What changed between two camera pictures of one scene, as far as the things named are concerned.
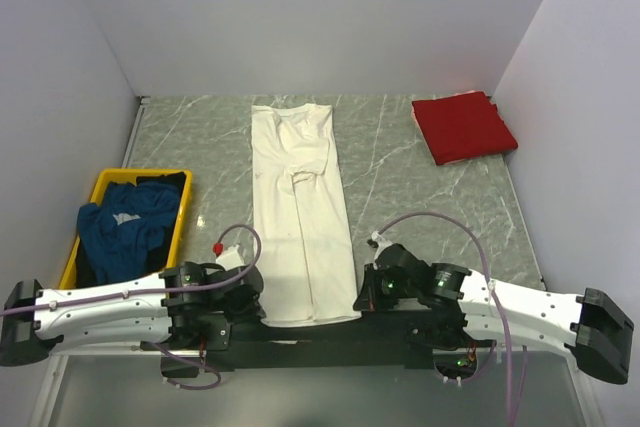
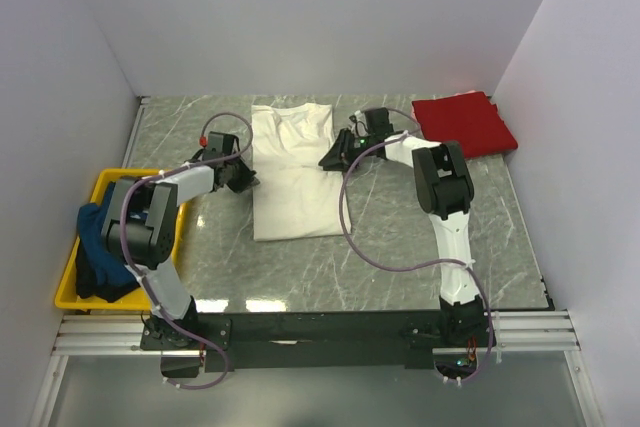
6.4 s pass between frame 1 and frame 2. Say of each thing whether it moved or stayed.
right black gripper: moved
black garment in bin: stayed
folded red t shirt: stayed
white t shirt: moved
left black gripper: moved
